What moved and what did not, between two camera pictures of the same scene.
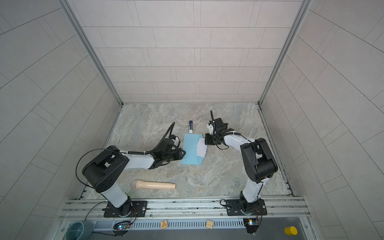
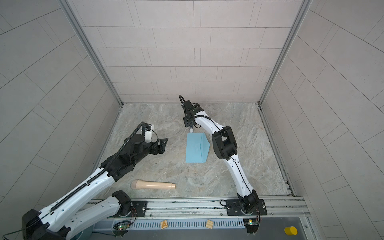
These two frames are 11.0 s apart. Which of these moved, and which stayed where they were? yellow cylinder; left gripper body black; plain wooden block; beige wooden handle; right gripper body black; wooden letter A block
Moved: left gripper body black; right gripper body black
Stayed: wooden letter A block; plain wooden block; beige wooden handle; yellow cylinder
